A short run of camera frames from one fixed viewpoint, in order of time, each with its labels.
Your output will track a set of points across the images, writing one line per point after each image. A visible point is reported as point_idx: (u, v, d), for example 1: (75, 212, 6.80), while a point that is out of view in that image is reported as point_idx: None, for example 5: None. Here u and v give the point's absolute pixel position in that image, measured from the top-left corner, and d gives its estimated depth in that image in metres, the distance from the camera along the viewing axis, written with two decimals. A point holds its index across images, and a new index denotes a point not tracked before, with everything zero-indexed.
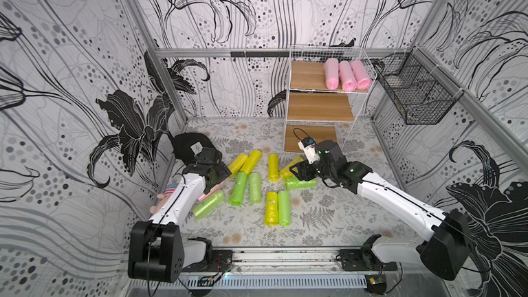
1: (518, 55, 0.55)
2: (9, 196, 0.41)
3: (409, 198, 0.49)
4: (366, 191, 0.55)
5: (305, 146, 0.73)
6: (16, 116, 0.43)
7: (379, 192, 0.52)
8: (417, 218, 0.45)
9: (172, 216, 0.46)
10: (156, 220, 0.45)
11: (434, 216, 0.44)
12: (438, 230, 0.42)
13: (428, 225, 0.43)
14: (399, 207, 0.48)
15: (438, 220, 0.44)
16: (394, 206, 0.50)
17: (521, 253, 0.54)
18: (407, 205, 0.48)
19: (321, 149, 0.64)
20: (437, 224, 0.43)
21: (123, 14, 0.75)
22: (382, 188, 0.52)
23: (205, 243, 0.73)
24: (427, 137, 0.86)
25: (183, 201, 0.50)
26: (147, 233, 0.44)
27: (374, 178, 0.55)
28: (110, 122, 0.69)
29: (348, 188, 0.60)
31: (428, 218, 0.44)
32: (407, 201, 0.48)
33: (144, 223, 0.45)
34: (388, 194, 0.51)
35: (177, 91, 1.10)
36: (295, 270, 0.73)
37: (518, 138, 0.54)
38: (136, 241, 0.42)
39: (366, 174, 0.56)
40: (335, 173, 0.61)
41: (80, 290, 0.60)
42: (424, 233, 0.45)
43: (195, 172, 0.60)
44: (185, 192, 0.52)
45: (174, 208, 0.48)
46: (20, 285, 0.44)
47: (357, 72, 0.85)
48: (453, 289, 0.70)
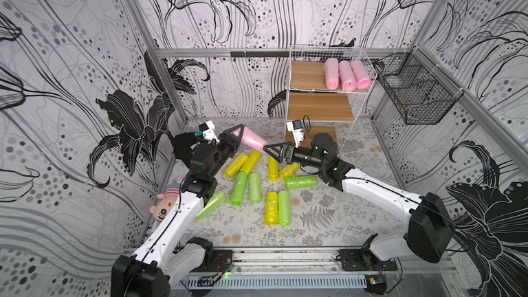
1: (518, 55, 0.55)
2: (9, 196, 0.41)
3: (386, 186, 0.52)
4: (350, 186, 0.58)
5: (295, 130, 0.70)
6: (16, 115, 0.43)
7: (360, 184, 0.55)
8: (397, 205, 0.48)
9: (156, 254, 0.42)
10: (139, 257, 0.41)
11: (412, 200, 0.47)
12: (416, 213, 0.44)
13: (407, 209, 0.46)
14: (379, 196, 0.51)
15: (415, 203, 0.46)
16: (375, 196, 0.53)
17: (521, 253, 0.54)
18: (386, 193, 0.51)
19: (319, 147, 0.59)
20: (414, 207, 0.45)
21: (123, 14, 0.75)
22: (364, 181, 0.55)
23: (203, 251, 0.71)
24: (427, 137, 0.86)
25: (173, 232, 0.46)
26: (131, 267, 0.43)
27: (357, 173, 0.58)
28: (110, 122, 0.69)
29: (333, 185, 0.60)
31: (406, 203, 0.47)
32: (385, 190, 0.51)
33: (128, 258, 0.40)
34: (369, 185, 0.54)
35: (177, 91, 1.10)
36: (295, 271, 0.73)
37: (518, 138, 0.54)
38: (117, 278, 0.40)
39: (349, 170, 0.59)
40: (323, 171, 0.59)
41: (80, 290, 0.60)
42: (404, 218, 0.47)
43: (191, 196, 0.54)
44: (177, 221, 0.48)
45: (161, 241, 0.44)
46: (20, 285, 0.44)
47: (357, 72, 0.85)
48: (454, 289, 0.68)
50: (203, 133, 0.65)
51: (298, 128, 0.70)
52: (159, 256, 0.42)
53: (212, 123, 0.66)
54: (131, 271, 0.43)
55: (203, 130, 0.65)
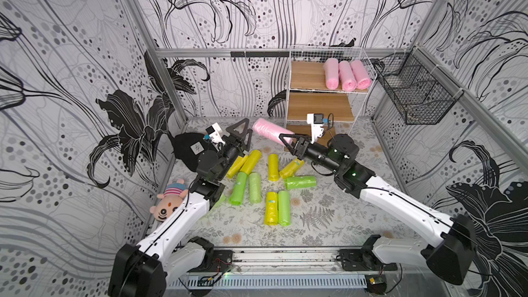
1: (518, 54, 0.55)
2: (9, 196, 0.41)
3: (414, 202, 0.48)
4: (369, 196, 0.53)
5: (315, 123, 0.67)
6: (16, 115, 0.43)
7: (385, 196, 0.50)
8: (426, 225, 0.44)
9: (159, 247, 0.43)
10: (143, 247, 0.43)
11: (443, 222, 0.43)
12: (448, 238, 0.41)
13: (438, 232, 0.42)
14: (406, 213, 0.47)
15: (446, 225, 0.43)
16: (401, 212, 0.48)
17: (520, 253, 0.54)
18: (414, 211, 0.46)
19: (339, 150, 0.53)
20: (445, 231, 0.42)
21: (123, 14, 0.75)
22: (386, 193, 0.50)
23: (203, 254, 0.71)
24: (427, 137, 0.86)
25: (178, 229, 0.47)
26: (132, 258, 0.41)
27: (379, 181, 0.53)
28: (110, 122, 0.69)
29: (349, 192, 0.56)
31: (437, 225, 0.43)
32: (413, 207, 0.47)
33: (132, 247, 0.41)
34: (393, 199, 0.49)
35: (177, 91, 1.10)
36: (295, 270, 0.73)
37: (518, 138, 0.54)
38: (120, 265, 0.41)
39: (370, 177, 0.54)
40: (340, 176, 0.56)
41: (80, 290, 0.60)
42: (432, 239, 0.44)
43: (199, 197, 0.55)
44: (181, 219, 0.49)
45: (165, 236, 0.45)
46: (20, 285, 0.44)
47: (357, 72, 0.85)
48: (453, 289, 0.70)
50: (212, 137, 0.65)
51: (317, 122, 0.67)
52: (161, 251, 0.43)
53: (218, 125, 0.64)
54: (132, 262, 0.44)
55: (211, 134, 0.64)
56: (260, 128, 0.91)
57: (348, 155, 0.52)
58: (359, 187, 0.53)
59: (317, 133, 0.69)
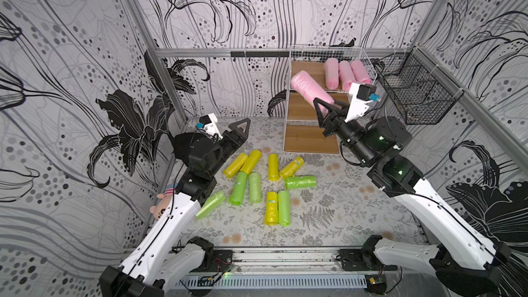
1: (518, 54, 0.55)
2: (9, 196, 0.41)
3: (460, 220, 0.41)
4: (410, 201, 0.43)
5: (357, 100, 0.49)
6: (16, 115, 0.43)
7: (432, 209, 0.41)
8: (470, 251, 0.39)
9: (144, 267, 0.40)
10: (126, 269, 0.40)
11: (488, 250, 0.39)
12: (493, 270, 0.37)
13: (482, 261, 0.38)
14: (450, 232, 0.40)
15: (490, 255, 0.39)
16: (442, 227, 0.41)
17: (520, 253, 0.54)
18: (460, 232, 0.40)
19: (385, 139, 0.40)
20: (489, 261, 0.38)
21: (123, 14, 0.75)
22: (435, 205, 0.41)
23: (203, 254, 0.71)
24: (427, 137, 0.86)
25: (163, 240, 0.43)
26: (119, 276, 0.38)
27: (425, 188, 0.43)
28: (110, 122, 0.69)
29: (385, 188, 0.44)
31: (482, 253, 0.38)
32: (460, 227, 0.40)
33: (115, 269, 0.39)
34: (441, 214, 0.41)
35: (177, 91, 1.10)
36: (295, 270, 0.73)
37: (518, 138, 0.54)
38: (105, 289, 0.39)
39: (417, 180, 0.43)
40: (379, 172, 0.44)
41: (80, 290, 0.60)
42: (468, 262, 0.40)
43: (185, 199, 0.49)
44: (167, 229, 0.45)
45: (150, 252, 0.42)
46: (20, 285, 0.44)
47: (357, 72, 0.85)
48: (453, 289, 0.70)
50: (205, 126, 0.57)
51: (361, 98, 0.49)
52: (147, 270, 0.40)
53: (214, 116, 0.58)
54: (121, 280, 0.42)
55: (205, 124, 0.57)
56: (298, 82, 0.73)
57: (399, 145, 0.39)
58: (406, 189, 0.42)
59: (357, 112, 0.48)
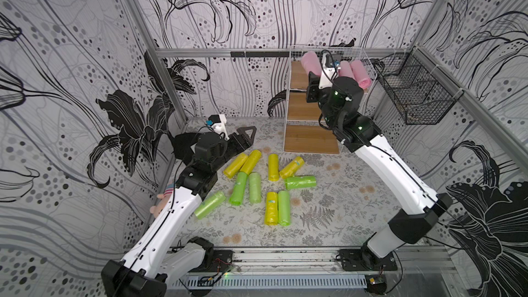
1: (518, 55, 0.55)
2: (9, 196, 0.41)
3: (410, 172, 0.45)
4: (367, 155, 0.48)
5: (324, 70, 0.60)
6: (16, 115, 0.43)
7: (383, 160, 0.46)
8: (414, 197, 0.43)
9: (145, 261, 0.40)
10: (128, 263, 0.39)
11: (430, 197, 0.43)
12: (430, 213, 0.42)
13: (422, 205, 0.42)
14: (398, 181, 0.45)
15: (432, 201, 0.43)
16: (392, 178, 0.46)
17: (520, 253, 0.54)
18: (407, 181, 0.44)
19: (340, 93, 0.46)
20: (430, 206, 0.42)
21: (122, 14, 0.75)
22: (388, 157, 0.46)
23: (203, 254, 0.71)
24: (427, 137, 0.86)
25: (165, 235, 0.43)
26: (121, 270, 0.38)
27: (382, 143, 0.47)
28: (110, 122, 0.69)
29: (346, 144, 0.49)
31: (423, 199, 0.43)
32: (408, 177, 0.44)
33: (116, 264, 0.39)
34: (392, 165, 0.45)
35: (177, 91, 1.10)
36: (296, 270, 0.73)
37: (518, 138, 0.54)
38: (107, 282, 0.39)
39: (375, 136, 0.47)
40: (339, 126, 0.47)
41: (80, 290, 0.60)
42: (412, 208, 0.45)
43: (185, 193, 0.49)
44: (168, 223, 0.44)
45: (151, 247, 0.41)
46: (20, 285, 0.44)
47: (357, 72, 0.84)
48: (453, 289, 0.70)
50: (213, 124, 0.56)
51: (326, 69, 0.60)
52: (149, 265, 0.39)
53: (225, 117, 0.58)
54: (123, 274, 0.42)
55: (214, 122, 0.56)
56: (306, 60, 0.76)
57: (350, 97, 0.44)
58: (361, 141, 0.47)
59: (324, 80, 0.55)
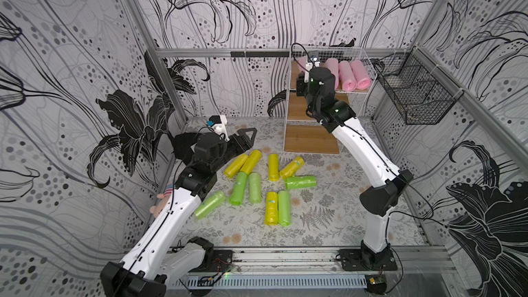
1: (518, 55, 0.55)
2: (9, 196, 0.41)
3: (377, 150, 0.51)
4: (342, 135, 0.54)
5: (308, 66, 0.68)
6: (16, 115, 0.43)
7: (355, 139, 0.52)
8: (377, 170, 0.50)
9: (144, 262, 0.40)
10: (126, 265, 0.39)
11: (392, 171, 0.49)
12: (390, 183, 0.48)
13: (383, 177, 0.49)
14: (366, 157, 0.51)
15: (393, 174, 0.49)
16: (361, 155, 0.52)
17: (520, 253, 0.54)
18: (373, 157, 0.50)
19: (315, 79, 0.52)
20: (390, 179, 0.48)
21: (123, 14, 0.75)
22: (359, 137, 0.52)
23: (203, 254, 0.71)
24: (427, 137, 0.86)
25: (164, 236, 0.43)
26: (120, 271, 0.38)
27: (355, 124, 0.53)
28: (110, 122, 0.69)
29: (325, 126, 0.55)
31: (386, 172, 0.49)
32: (374, 153, 0.51)
33: (115, 266, 0.39)
34: (362, 143, 0.51)
35: (177, 91, 1.10)
36: (295, 270, 0.73)
37: (518, 138, 0.54)
38: (106, 284, 0.39)
39: (350, 118, 0.54)
40: (317, 108, 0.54)
41: (80, 290, 0.60)
42: (375, 181, 0.51)
43: (185, 194, 0.49)
44: (168, 224, 0.44)
45: (150, 248, 0.41)
46: (20, 285, 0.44)
47: (357, 72, 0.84)
48: (453, 289, 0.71)
50: (214, 124, 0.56)
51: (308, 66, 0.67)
52: (148, 266, 0.39)
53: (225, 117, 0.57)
54: (122, 276, 0.42)
55: (214, 123, 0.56)
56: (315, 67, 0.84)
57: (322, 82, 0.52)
58: (336, 122, 0.53)
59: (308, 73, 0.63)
